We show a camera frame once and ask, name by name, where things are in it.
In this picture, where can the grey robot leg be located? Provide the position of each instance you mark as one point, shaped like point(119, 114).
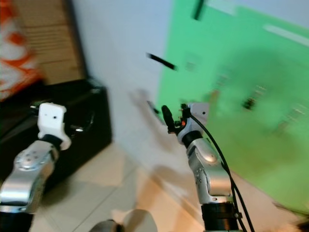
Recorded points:
point(125, 222)

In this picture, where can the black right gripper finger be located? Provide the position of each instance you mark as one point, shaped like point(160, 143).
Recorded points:
point(167, 117)
point(184, 109)

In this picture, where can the black wall hook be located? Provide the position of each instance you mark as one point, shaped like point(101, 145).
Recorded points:
point(153, 108)
point(161, 61)

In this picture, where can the green wall board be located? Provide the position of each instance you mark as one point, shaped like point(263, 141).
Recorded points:
point(246, 67)

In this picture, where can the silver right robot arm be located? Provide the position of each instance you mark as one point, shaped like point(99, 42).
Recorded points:
point(210, 179)

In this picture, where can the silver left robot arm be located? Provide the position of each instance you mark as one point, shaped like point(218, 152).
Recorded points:
point(24, 174)

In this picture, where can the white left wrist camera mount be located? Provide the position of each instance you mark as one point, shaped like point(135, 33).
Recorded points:
point(53, 121)

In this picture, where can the black wall bar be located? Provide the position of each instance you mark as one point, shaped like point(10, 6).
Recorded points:
point(198, 8)

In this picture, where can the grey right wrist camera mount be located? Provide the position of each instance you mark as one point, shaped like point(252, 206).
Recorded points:
point(198, 113)

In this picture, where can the tall brown cardboard box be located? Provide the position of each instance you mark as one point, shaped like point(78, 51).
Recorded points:
point(53, 38)

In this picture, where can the orange and white shopping bag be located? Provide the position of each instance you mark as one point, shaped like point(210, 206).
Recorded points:
point(17, 48)

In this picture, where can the black glossy table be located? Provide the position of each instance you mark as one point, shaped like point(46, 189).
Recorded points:
point(87, 111)

